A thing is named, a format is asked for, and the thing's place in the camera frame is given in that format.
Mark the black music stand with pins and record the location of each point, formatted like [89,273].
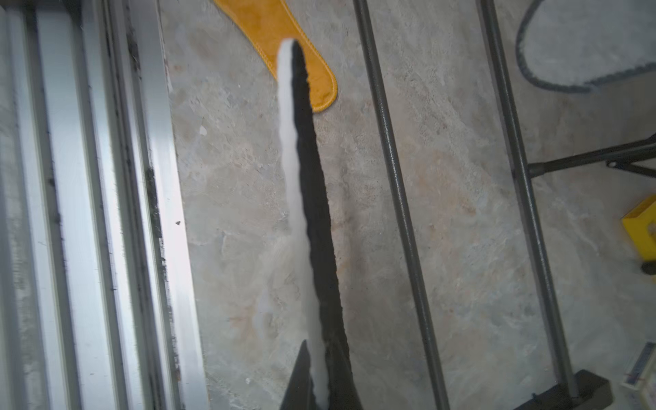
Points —
[619,157]

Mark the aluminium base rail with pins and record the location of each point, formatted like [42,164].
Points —
[97,302]

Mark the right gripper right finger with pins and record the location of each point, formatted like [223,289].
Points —
[342,392]

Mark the grey dark-edged insole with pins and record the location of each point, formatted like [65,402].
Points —
[576,46]

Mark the white black insole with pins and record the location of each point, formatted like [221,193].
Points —
[309,216]

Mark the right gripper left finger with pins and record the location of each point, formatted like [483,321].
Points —
[299,392]

